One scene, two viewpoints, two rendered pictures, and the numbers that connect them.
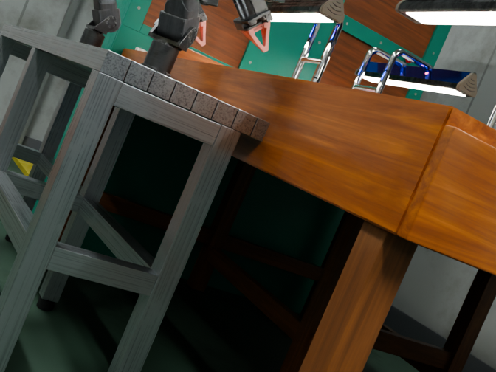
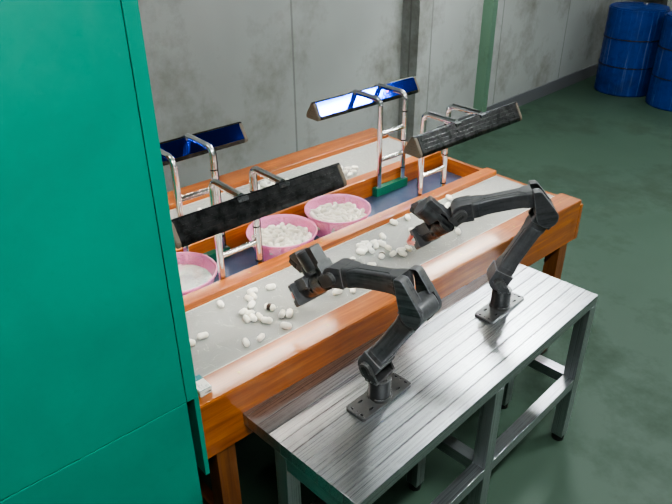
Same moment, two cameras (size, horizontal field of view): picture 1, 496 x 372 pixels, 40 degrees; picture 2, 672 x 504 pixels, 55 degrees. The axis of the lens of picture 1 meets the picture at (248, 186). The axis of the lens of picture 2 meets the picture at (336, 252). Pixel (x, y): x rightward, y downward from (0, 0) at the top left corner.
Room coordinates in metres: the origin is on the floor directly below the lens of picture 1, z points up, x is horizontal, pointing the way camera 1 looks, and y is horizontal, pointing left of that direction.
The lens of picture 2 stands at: (2.47, 1.86, 1.90)
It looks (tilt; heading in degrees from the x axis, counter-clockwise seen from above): 30 degrees down; 256
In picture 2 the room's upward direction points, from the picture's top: 1 degrees counter-clockwise
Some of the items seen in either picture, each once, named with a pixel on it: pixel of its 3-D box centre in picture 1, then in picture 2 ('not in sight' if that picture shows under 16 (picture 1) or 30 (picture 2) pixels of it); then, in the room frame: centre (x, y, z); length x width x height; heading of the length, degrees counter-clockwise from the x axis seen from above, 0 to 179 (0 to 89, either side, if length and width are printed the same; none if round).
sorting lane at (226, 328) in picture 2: not in sight; (377, 257); (1.83, -0.04, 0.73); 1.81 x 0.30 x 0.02; 27
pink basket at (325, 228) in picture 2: not in sight; (337, 218); (1.88, -0.39, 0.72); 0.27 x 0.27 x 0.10
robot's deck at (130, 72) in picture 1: (193, 108); (382, 320); (1.89, 0.22, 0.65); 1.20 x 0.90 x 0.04; 31
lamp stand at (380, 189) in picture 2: not in sight; (378, 139); (1.60, -0.76, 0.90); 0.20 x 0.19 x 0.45; 27
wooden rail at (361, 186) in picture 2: not in sight; (290, 216); (2.06, -0.48, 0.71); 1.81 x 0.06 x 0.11; 27
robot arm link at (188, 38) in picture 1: (172, 33); (500, 281); (1.52, 0.28, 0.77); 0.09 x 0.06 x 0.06; 71
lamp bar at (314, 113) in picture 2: not in sight; (366, 96); (1.64, -0.83, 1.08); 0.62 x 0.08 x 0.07; 27
